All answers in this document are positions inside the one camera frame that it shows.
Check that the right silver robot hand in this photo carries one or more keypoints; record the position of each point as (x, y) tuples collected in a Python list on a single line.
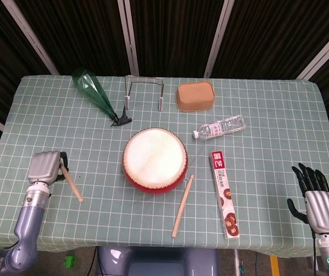
[(322, 210)]

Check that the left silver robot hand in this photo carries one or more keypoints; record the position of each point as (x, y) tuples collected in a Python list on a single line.
[(43, 166)]

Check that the wooden drumstick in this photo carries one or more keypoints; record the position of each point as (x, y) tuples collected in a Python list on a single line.
[(74, 187), (183, 205)]

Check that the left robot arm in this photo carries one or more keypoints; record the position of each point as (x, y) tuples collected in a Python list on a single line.
[(26, 224)]

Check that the red drum with white skin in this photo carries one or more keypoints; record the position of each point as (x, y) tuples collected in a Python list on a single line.
[(153, 155)]

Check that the green checked tablecloth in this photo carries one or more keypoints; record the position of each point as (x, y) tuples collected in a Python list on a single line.
[(95, 215)]

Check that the green plastic spray bottle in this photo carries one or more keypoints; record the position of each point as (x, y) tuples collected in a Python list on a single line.
[(92, 89)]

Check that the small green block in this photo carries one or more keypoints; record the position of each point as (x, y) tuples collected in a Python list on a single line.
[(70, 261)]

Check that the long baking paper box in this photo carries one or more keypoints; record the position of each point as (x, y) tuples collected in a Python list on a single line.
[(225, 195)]

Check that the clear plastic water bottle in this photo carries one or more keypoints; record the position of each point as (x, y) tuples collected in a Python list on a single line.
[(222, 126)]

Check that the blue-grey robot torso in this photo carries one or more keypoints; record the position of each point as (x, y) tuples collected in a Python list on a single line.
[(158, 261)]

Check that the brown paper container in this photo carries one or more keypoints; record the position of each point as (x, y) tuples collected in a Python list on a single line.
[(194, 96)]

